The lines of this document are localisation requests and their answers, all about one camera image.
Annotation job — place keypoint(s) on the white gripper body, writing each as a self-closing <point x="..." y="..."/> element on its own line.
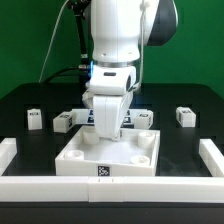
<point x="109" y="113"/>

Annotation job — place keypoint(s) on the white square table top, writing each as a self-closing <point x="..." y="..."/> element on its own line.
<point x="86" y="154"/>

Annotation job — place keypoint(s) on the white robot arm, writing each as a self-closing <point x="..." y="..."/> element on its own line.
<point x="120" y="30"/>

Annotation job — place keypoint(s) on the white marker sheet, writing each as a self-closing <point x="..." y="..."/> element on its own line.
<point x="86" y="116"/>

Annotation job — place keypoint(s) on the white U-shaped fence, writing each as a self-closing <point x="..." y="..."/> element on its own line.
<point x="106" y="189"/>

